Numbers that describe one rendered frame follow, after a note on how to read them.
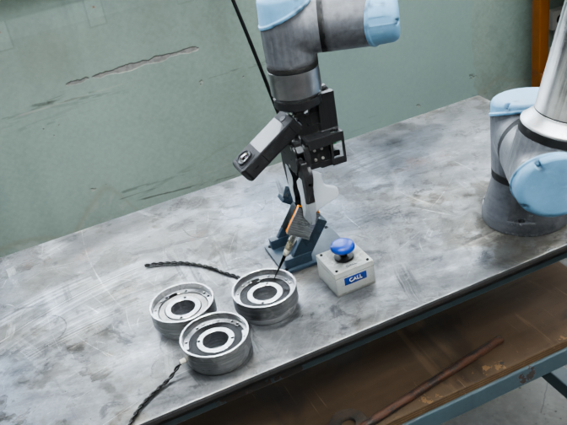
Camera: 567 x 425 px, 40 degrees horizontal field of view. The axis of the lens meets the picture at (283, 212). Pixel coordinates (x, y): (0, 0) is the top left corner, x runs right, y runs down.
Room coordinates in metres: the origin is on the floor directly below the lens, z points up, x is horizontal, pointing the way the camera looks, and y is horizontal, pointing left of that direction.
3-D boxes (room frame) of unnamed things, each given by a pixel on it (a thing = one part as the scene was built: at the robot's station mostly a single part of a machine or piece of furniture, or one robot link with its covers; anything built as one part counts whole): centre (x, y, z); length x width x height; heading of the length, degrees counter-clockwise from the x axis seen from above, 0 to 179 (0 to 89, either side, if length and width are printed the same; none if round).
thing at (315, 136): (1.06, -0.06, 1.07); 0.09 x 0.08 x 0.12; 106
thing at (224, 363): (0.91, 0.13, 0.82); 0.10 x 0.10 x 0.04
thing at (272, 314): (1.00, 0.05, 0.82); 0.10 x 0.10 x 0.04
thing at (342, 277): (1.04, -0.09, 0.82); 0.08 x 0.07 x 0.05; 109
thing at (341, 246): (1.04, -0.08, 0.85); 0.04 x 0.04 x 0.05
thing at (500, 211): (1.14, -0.42, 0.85); 0.15 x 0.15 x 0.10
